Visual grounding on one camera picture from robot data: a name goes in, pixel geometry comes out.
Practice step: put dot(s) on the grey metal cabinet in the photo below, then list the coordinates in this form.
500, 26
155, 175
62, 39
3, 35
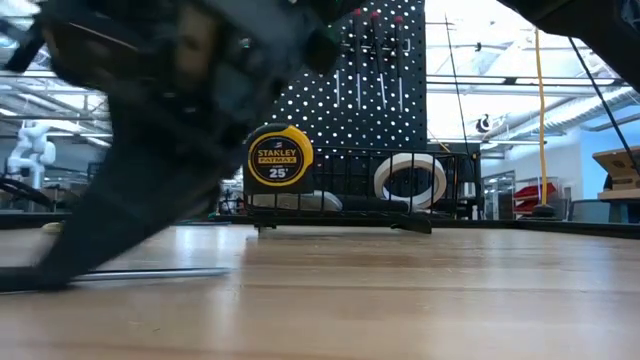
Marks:
497, 195

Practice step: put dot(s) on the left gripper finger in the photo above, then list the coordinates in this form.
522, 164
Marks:
140, 200

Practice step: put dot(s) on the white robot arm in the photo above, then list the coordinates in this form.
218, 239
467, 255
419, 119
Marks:
32, 150

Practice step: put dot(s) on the white masking tape roll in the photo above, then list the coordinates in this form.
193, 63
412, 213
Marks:
380, 182

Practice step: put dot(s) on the black metal pegboard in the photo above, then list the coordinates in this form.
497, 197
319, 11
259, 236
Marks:
350, 125

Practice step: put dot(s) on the black folding utility knife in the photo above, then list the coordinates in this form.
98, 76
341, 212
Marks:
370, 205

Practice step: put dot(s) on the black aluminium table frame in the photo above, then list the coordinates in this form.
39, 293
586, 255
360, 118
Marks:
575, 229

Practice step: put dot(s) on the brown cardboard box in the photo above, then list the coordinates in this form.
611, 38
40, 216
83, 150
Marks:
622, 167

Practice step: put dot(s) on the red storage bins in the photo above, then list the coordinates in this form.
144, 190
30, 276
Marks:
532, 192

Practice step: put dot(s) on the grey utility knife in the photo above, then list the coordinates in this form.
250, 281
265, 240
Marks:
320, 202

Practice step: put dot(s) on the metal tool hook rack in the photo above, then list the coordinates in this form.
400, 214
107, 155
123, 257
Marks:
407, 46

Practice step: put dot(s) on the yellow black tape measure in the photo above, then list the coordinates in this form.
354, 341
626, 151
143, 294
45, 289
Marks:
277, 160

